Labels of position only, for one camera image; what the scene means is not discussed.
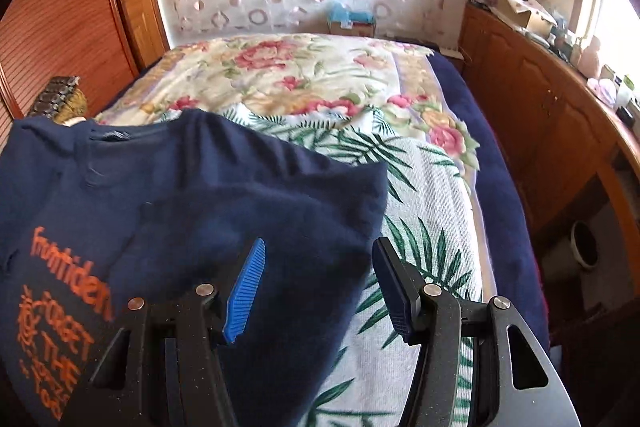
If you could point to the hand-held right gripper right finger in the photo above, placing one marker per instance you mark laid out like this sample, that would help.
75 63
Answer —
396 302

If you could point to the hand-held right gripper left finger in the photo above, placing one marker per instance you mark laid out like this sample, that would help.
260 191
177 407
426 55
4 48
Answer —
245 292

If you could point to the dark blue towel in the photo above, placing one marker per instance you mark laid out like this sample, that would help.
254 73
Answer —
200 187

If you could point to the navy bed sheet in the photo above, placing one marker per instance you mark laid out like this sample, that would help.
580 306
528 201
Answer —
500 207

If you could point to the floral blanket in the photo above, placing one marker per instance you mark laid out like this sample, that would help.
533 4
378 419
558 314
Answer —
280 72

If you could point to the wooden cabinet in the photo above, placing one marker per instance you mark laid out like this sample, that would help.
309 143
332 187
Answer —
530 87

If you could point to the brown woven pillow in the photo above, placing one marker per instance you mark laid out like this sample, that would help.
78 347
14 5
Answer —
57 94

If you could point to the small brown cardboard box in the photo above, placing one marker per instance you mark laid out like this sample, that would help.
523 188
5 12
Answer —
350 29

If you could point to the blue tissue pack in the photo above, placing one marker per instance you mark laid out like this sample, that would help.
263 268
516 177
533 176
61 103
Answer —
347 13

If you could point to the translucent plastic bag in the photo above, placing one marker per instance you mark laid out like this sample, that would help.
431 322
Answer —
602 89

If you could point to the small black box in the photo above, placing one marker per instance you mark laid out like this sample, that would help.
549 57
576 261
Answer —
627 114

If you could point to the white jar with green plant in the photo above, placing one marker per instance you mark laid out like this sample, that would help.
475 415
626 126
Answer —
625 93

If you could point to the pink bottle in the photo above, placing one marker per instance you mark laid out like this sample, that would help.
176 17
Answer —
592 54

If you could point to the open cardboard box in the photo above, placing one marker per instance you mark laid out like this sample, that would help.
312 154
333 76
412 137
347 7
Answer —
527 9

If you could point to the wooden wardrobe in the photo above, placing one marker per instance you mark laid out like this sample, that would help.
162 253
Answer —
65 17

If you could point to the window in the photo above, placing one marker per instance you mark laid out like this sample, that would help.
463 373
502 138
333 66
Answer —
612 12

